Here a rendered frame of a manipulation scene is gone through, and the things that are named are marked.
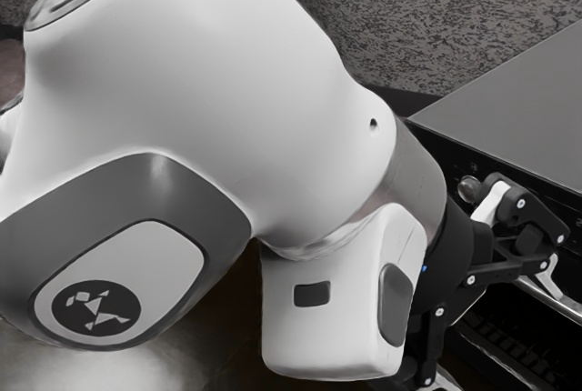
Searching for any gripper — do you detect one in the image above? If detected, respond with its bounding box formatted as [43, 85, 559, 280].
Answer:
[407, 171, 572, 391]

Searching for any black oven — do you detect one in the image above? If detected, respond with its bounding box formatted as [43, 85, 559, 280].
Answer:
[404, 13, 582, 391]

